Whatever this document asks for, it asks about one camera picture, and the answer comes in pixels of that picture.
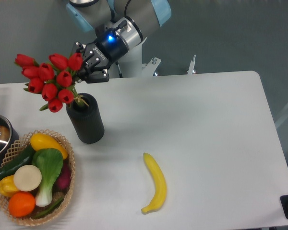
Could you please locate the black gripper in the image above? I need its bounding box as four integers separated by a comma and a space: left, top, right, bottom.
70, 24, 128, 83

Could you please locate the red tulip bouquet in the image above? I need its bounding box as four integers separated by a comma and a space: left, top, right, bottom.
14, 53, 89, 113

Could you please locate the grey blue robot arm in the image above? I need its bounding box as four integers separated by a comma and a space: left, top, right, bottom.
66, 0, 171, 83

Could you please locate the dark grey ribbed vase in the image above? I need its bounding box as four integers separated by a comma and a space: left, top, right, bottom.
66, 93, 105, 144

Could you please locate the yellow squash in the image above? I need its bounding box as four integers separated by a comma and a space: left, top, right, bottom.
30, 133, 68, 160

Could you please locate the green bok choy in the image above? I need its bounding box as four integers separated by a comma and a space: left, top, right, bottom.
32, 148, 63, 207

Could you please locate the green cucumber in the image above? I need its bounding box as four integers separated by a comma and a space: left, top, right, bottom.
0, 144, 36, 180

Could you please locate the white round radish slice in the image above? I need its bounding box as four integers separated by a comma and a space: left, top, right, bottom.
13, 165, 42, 192

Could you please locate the yellow bell pepper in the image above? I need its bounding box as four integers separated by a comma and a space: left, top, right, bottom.
0, 175, 20, 197

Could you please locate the yellow banana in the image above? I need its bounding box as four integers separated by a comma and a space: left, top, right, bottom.
141, 153, 168, 214

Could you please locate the green chili pepper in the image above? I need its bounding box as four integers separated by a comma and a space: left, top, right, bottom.
33, 197, 64, 219

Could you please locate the orange fruit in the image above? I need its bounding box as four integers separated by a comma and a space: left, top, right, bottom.
8, 191, 36, 218

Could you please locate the woven wicker basket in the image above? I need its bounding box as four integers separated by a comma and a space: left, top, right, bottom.
0, 129, 75, 227

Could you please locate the metal table clamp bracket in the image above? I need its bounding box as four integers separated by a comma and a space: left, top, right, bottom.
187, 54, 197, 75

